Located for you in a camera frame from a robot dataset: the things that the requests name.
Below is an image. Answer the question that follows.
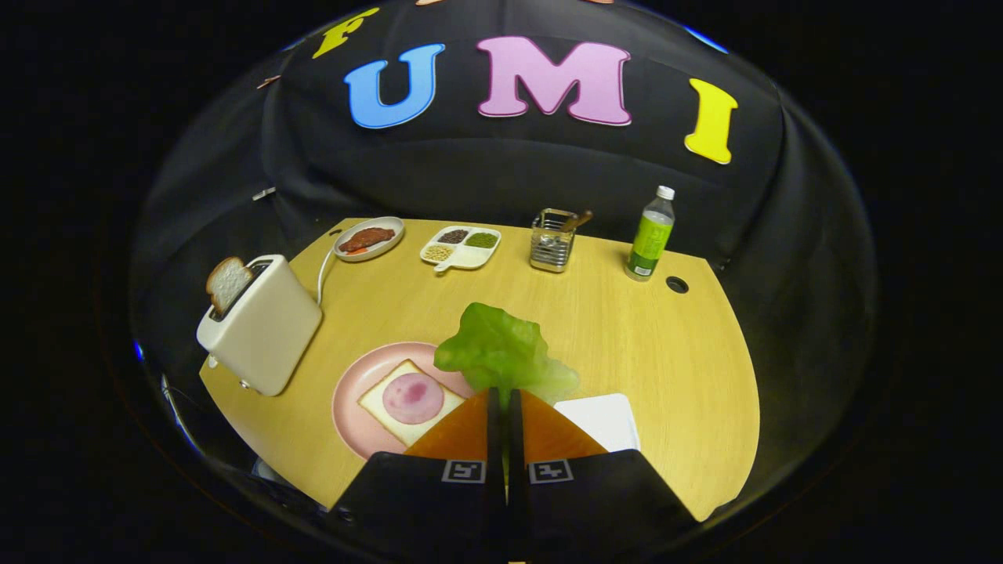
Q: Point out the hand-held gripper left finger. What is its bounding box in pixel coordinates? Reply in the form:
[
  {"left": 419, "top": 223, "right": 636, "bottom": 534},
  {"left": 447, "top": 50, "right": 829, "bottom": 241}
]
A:
[{"left": 329, "top": 387, "right": 506, "bottom": 562}]

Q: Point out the metal wire utensil holder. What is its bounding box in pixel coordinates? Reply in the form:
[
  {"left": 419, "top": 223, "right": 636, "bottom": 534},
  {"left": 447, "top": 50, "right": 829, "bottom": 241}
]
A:
[{"left": 530, "top": 208, "right": 578, "bottom": 273}]

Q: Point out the white toaster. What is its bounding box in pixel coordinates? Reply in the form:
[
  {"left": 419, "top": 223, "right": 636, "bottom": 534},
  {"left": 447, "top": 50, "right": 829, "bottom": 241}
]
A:
[{"left": 196, "top": 255, "right": 324, "bottom": 397}]

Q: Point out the white square plate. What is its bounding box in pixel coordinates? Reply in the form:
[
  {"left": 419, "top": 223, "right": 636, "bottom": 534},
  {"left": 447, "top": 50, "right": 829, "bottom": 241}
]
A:
[{"left": 553, "top": 393, "right": 642, "bottom": 454}]

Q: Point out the pink round plate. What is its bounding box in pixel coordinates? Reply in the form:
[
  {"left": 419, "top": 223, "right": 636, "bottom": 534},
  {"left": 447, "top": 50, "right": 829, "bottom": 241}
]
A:
[{"left": 332, "top": 342, "right": 476, "bottom": 461}]

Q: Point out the round beige plate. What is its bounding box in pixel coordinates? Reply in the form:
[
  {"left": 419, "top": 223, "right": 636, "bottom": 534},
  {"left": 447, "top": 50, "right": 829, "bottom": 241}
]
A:
[{"left": 334, "top": 216, "right": 406, "bottom": 262}]

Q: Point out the toasted bread slice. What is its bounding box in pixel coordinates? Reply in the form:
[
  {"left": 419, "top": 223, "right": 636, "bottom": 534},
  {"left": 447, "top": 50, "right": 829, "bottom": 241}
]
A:
[{"left": 206, "top": 256, "right": 255, "bottom": 316}]

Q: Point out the black backdrop cloth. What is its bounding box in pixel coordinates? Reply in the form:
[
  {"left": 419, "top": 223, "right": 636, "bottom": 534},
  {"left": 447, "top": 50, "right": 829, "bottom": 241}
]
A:
[{"left": 129, "top": 0, "right": 877, "bottom": 502}]

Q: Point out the green label plastic bottle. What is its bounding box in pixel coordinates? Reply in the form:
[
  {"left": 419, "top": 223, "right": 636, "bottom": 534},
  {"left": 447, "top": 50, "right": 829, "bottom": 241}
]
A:
[{"left": 625, "top": 185, "right": 676, "bottom": 282}]

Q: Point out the bread slice with ham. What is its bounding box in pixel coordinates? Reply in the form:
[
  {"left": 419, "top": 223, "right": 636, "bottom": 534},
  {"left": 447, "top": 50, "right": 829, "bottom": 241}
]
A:
[{"left": 358, "top": 360, "right": 467, "bottom": 447}]

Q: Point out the white toaster cable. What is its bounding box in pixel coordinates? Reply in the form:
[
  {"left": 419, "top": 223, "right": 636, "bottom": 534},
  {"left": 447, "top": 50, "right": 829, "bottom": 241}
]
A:
[{"left": 317, "top": 227, "right": 346, "bottom": 306}]

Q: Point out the brown steak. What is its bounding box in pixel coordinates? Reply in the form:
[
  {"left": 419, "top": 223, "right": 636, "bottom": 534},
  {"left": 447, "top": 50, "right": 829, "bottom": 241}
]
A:
[{"left": 339, "top": 227, "right": 396, "bottom": 255}]

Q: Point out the white divided dish with beans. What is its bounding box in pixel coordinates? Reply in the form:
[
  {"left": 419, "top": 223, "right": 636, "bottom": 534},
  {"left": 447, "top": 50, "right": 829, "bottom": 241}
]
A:
[{"left": 419, "top": 226, "right": 502, "bottom": 273}]

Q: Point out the pink ham slice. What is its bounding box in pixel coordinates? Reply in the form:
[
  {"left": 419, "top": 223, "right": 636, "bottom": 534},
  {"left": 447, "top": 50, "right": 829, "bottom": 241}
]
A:
[{"left": 382, "top": 372, "right": 445, "bottom": 425}]

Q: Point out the green lettuce leaf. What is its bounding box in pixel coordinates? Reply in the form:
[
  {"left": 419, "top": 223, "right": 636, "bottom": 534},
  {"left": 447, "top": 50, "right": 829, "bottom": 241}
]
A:
[{"left": 433, "top": 302, "right": 581, "bottom": 408}]

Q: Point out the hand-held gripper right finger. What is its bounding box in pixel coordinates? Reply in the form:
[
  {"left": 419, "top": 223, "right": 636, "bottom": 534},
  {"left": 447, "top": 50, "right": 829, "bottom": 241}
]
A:
[{"left": 508, "top": 389, "right": 700, "bottom": 562}]

